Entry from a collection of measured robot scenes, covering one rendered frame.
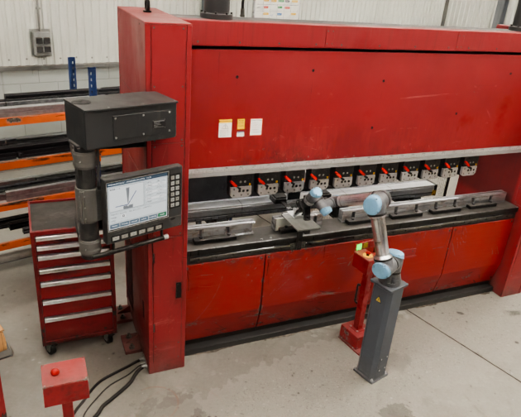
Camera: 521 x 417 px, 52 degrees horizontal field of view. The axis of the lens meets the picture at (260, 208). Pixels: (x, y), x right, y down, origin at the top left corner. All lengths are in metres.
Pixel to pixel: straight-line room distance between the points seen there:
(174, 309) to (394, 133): 2.00
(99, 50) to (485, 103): 4.85
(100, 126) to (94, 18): 4.79
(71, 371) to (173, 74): 1.59
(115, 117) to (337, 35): 1.59
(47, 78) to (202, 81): 4.21
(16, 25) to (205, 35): 4.15
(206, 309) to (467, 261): 2.39
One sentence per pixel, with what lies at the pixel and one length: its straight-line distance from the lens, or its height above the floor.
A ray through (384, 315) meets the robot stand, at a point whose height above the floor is 0.57.
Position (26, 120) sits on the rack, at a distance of 4.57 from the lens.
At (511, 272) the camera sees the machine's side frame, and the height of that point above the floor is 0.27.
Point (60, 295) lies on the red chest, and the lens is 3.82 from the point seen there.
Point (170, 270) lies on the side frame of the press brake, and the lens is 3.42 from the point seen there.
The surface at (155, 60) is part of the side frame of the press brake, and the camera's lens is 2.94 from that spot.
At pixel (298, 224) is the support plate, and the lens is 3.68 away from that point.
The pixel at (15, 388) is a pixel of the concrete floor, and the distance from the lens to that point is 3.96.
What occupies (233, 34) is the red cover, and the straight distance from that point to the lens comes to 3.25.
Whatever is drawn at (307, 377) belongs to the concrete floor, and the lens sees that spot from 3.93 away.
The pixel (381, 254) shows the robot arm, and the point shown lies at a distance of 3.38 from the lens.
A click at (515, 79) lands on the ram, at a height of 1.96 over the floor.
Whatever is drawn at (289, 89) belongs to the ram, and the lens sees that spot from 3.48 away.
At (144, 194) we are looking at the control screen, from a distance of 2.82.
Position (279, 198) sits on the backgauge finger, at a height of 1.03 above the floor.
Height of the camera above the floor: 2.60
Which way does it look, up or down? 25 degrees down
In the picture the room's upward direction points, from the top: 5 degrees clockwise
